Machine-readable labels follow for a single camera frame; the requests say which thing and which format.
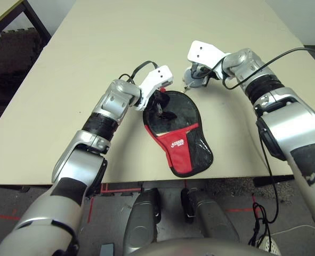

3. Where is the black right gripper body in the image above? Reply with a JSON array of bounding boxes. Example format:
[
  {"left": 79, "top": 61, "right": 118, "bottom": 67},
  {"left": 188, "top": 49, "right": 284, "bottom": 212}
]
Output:
[{"left": 198, "top": 66, "right": 217, "bottom": 80}]

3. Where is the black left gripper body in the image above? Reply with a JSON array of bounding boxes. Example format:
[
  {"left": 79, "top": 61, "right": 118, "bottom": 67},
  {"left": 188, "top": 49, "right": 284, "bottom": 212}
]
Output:
[{"left": 149, "top": 90, "right": 171, "bottom": 107}]

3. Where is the black red paddle case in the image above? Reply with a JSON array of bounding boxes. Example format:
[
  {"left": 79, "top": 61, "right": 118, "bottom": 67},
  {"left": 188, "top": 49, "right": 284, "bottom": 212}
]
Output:
[{"left": 142, "top": 90, "right": 214, "bottom": 179}]

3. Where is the grey right robot leg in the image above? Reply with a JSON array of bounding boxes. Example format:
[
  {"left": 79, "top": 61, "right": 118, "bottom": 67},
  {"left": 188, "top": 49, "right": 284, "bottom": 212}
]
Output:
[{"left": 180, "top": 188, "right": 240, "bottom": 242}]

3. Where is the grey robot leg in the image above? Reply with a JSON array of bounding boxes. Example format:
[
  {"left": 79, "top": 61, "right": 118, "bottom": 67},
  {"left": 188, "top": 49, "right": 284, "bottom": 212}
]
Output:
[
  {"left": 180, "top": 188, "right": 240, "bottom": 242},
  {"left": 123, "top": 188, "right": 162, "bottom": 253}
]

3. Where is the grey left robot leg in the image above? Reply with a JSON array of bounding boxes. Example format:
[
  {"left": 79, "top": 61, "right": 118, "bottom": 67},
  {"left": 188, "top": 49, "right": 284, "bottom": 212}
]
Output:
[{"left": 123, "top": 188, "right": 162, "bottom": 253}]

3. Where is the red floor tape cross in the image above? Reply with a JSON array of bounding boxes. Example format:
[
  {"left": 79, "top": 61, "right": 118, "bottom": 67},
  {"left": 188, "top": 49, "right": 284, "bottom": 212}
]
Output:
[{"left": 225, "top": 193, "right": 256, "bottom": 213}]

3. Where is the grey robot torso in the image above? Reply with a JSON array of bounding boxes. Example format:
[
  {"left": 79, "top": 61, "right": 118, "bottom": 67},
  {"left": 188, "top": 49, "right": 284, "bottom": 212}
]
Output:
[{"left": 135, "top": 238, "right": 280, "bottom": 256}]

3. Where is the grey blue rectangular block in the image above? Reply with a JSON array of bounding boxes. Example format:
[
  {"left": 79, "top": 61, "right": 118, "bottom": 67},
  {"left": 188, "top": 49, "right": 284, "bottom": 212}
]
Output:
[{"left": 100, "top": 243, "right": 115, "bottom": 256}]

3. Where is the dark framed side table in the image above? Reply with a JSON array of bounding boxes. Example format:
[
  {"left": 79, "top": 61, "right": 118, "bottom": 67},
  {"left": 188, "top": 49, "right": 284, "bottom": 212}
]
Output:
[{"left": 0, "top": 0, "right": 51, "bottom": 51}]

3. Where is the dark brown foam mat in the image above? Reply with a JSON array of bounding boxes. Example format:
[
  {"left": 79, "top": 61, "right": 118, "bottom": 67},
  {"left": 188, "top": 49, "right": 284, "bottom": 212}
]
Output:
[{"left": 0, "top": 26, "right": 45, "bottom": 83}]

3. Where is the white perforated shoe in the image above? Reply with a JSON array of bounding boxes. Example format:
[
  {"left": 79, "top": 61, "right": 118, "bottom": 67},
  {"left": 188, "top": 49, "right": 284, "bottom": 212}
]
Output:
[{"left": 258, "top": 236, "right": 280, "bottom": 253}]

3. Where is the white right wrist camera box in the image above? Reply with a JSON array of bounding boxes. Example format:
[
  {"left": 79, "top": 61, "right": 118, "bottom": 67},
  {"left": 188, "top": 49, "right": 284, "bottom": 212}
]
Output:
[{"left": 187, "top": 40, "right": 231, "bottom": 81}]

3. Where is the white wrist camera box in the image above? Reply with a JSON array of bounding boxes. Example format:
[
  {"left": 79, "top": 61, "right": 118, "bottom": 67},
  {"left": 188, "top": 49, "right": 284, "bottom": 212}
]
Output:
[
  {"left": 187, "top": 40, "right": 231, "bottom": 81},
  {"left": 134, "top": 66, "right": 174, "bottom": 111}
]

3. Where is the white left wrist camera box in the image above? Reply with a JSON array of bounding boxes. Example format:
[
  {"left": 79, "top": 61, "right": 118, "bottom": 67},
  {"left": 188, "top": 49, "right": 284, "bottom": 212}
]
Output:
[{"left": 134, "top": 66, "right": 174, "bottom": 111}]

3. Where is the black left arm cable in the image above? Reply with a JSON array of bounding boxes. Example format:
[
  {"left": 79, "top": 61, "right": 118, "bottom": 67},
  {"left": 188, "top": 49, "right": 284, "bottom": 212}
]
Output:
[{"left": 118, "top": 60, "right": 158, "bottom": 83}]

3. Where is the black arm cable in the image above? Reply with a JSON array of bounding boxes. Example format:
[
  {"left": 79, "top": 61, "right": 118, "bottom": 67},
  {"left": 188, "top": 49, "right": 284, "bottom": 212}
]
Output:
[
  {"left": 221, "top": 47, "right": 315, "bottom": 246},
  {"left": 118, "top": 60, "right": 158, "bottom": 83}
]

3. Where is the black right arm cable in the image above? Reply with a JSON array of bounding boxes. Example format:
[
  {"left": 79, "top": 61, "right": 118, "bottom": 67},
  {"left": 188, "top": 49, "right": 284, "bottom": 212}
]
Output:
[{"left": 221, "top": 47, "right": 315, "bottom": 246}]

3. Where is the thin white floor cable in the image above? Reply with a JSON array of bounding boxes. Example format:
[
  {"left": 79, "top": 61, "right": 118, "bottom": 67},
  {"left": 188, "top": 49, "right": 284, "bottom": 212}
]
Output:
[{"left": 269, "top": 225, "right": 315, "bottom": 237}]

